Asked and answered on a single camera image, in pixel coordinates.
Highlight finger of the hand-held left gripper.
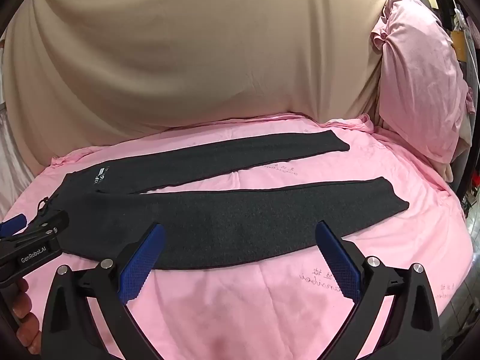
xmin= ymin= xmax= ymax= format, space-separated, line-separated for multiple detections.
xmin=0 ymin=214 xmax=28 ymax=236
xmin=25 ymin=210 xmax=70 ymax=241

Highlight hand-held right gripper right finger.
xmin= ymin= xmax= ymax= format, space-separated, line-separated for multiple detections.
xmin=315 ymin=221 xmax=444 ymax=360

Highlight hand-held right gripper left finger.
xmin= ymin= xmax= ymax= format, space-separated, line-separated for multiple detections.
xmin=40 ymin=223 xmax=167 ymax=360

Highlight dark grey pants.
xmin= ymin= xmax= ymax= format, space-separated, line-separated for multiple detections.
xmin=37 ymin=129 xmax=410 ymax=271

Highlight person's left hand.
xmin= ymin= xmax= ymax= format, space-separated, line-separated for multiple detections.
xmin=10 ymin=277 xmax=43 ymax=349

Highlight pink bed sheet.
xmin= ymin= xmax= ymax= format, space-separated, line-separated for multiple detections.
xmin=0 ymin=114 xmax=477 ymax=360

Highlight pink pillow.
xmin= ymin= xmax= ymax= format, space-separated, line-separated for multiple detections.
xmin=369 ymin=0 xmax=475 ymax=166

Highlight beige drape cloth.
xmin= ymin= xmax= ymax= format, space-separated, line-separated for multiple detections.
xmin=0 ymin=0 xmax=395 ymax=175

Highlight orange paper tag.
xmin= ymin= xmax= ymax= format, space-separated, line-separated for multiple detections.
xmin=451 ymin=30 xmax=468 ymax=61

